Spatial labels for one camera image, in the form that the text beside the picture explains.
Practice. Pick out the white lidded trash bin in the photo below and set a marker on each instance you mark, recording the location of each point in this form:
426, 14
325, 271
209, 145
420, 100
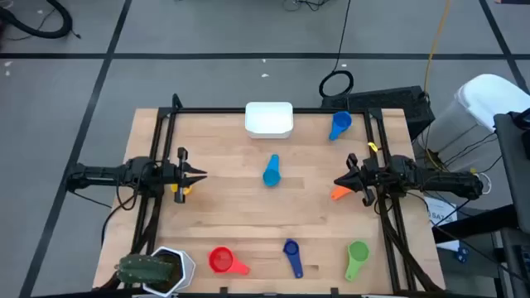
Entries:
488, 99

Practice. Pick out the black metal table frame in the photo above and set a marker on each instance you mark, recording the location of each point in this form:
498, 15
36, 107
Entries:
207, 110

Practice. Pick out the yellow measuring cup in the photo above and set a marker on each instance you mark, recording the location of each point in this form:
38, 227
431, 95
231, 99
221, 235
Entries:
187, 190

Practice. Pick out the orange measuring cup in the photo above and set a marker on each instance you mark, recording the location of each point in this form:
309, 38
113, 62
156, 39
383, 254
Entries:
338, 193

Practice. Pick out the white plastic basket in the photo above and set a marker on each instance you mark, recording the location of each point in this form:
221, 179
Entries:
269, 120

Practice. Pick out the white hexagonal plant pot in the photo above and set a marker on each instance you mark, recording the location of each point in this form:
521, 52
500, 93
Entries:
186, 265

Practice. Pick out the red measuring cup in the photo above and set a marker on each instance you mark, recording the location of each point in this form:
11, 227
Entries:
221, 260

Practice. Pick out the green measuring cup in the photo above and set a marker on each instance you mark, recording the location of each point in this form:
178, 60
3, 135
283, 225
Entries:
358, 251

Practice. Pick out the green cactus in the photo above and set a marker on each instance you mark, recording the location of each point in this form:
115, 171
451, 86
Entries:
143, 269

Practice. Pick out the white paper sign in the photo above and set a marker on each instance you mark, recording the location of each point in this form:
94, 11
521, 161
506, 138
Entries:
441, 215

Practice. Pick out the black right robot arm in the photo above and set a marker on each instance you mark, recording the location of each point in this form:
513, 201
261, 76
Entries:
439, 182

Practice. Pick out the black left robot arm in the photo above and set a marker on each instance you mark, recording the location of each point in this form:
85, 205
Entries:
103, 174

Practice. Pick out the small navy measuring cup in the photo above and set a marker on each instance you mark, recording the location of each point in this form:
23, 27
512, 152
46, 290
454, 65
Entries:
291, 248

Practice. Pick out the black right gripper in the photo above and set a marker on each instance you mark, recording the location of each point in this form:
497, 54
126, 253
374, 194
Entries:
370, 178

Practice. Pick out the light blue measuring cup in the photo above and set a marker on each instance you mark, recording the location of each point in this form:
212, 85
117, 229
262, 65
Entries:
272, 178

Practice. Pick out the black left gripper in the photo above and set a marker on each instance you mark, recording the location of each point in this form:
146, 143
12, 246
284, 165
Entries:
170, 176

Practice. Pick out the royal blue measuring cup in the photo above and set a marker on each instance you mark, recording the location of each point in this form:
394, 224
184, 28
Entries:
342, 121

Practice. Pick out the black furniture base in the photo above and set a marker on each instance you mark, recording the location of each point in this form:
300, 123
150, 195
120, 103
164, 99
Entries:
476, 223

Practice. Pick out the small blue floor item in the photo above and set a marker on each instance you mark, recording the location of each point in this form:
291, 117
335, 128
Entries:
461, 254

